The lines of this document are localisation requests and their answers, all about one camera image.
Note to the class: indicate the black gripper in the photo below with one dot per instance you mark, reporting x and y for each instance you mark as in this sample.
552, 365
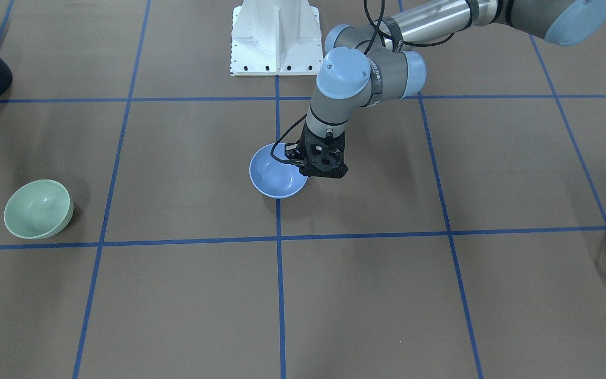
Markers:
294, 155

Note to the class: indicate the blue bowl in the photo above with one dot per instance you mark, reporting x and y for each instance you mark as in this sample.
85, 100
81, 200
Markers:
272, 178

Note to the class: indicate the green bowl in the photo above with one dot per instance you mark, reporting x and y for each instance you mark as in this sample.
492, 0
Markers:
39, 210

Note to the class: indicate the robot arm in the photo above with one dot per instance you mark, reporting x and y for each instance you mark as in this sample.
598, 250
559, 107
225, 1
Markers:
378, 62

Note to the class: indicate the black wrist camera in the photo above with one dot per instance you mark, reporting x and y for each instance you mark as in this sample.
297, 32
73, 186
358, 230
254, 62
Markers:
295, 154

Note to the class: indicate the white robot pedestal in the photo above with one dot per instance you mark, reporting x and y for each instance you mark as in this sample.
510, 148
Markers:
275, 38

